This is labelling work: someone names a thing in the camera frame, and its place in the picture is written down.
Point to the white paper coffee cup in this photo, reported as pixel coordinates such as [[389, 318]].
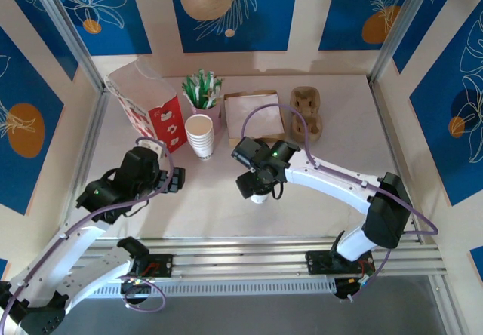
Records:
[[260, 200]]

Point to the white paper cup stack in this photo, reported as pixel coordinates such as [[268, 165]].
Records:
[[200, 142]]

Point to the red white paper bag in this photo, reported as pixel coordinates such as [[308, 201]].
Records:
[[168, 123]]

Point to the brown pulp cup carrier stack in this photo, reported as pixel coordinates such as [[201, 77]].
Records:
[[315, 97]]

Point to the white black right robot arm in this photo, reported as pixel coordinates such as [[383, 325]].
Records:
[[339, 184]]

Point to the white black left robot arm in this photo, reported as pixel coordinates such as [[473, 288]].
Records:
[[64, 263]]

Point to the brown cardboard napkin box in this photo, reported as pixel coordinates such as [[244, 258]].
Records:
[[277, 138]]

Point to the white paper napkins stack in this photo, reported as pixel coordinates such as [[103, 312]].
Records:
[[234, 112]]

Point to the green white wrapped straws bundle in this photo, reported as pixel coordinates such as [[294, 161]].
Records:
[[198, 90]]

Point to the small controller circuit board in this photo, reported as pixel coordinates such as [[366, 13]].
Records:
[[358, 283], [136, 283]]

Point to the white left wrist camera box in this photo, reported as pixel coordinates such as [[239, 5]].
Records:
[[152, 147]]

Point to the aluminium table edge rail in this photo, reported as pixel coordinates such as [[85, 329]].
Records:
[[383, 116], [97, 116]]

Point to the aluminium rail base frame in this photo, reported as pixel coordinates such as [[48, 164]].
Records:
[[241, 261]]

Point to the aluminium frame post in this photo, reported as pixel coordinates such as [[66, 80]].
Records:
[[67, 29], [404, 29]]

